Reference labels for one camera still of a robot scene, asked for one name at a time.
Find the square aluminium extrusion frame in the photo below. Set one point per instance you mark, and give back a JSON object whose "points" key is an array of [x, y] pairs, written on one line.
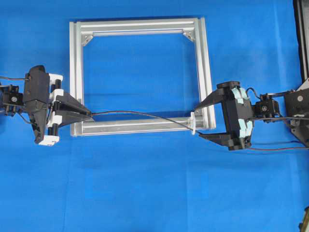
{"points": [[194, 29]]}

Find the black metal stand with bracket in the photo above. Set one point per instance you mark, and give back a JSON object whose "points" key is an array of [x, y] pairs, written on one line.
{"points": [[301, 11]]}

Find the yellowish object at bottom right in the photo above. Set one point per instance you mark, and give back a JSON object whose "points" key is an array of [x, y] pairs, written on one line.
{"points": [[304, 224]]}

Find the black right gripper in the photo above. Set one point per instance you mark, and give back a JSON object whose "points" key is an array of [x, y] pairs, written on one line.
{"points": [[224, 96]]}

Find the white zip tie loop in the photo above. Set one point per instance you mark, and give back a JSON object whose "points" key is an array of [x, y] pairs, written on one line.
{"points": [[192, 123]]}

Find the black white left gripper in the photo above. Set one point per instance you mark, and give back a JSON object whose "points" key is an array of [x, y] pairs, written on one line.
{"points": [[71, 111]]}

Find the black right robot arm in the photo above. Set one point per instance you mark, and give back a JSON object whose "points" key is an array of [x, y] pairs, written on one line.
{"points": [[290, 107]]}

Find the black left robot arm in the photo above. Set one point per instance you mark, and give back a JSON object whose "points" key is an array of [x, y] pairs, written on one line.
{"points": [[11, 102]]}

